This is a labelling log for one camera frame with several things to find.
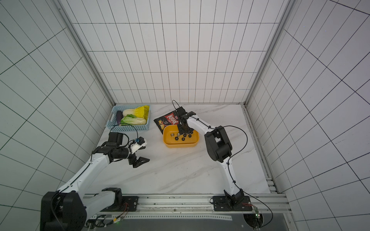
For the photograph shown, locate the yellow plastic storage box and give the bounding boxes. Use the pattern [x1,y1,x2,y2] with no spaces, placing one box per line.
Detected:
[163,125,199,148]

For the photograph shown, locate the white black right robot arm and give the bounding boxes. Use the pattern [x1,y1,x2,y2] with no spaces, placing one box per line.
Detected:
[175,107,253,211]

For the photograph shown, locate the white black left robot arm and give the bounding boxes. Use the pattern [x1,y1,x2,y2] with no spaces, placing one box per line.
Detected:
[40,132,149,231]

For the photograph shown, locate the black red snack bag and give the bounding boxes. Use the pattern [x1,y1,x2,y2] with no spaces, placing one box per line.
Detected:
[154,110,179,133]

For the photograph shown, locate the blue plastic basket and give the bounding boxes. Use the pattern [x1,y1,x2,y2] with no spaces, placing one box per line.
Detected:
[106,105,150,132]

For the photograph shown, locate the green toy cabbage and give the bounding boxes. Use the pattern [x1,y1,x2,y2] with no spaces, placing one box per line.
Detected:
[120,115,147,126]

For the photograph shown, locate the purple toy eggplant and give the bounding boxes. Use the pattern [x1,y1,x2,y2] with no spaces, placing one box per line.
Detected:
[116,111,124,126]

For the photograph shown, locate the yellow toy cabbage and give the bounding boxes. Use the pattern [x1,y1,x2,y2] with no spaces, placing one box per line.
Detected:
[122,105,149,119]

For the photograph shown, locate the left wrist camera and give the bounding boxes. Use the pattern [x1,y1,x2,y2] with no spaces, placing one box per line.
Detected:
[129,137,147,154]

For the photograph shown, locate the aluminium mounting rail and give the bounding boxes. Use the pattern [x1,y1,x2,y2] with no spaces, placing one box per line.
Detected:
[51,193,293,231]

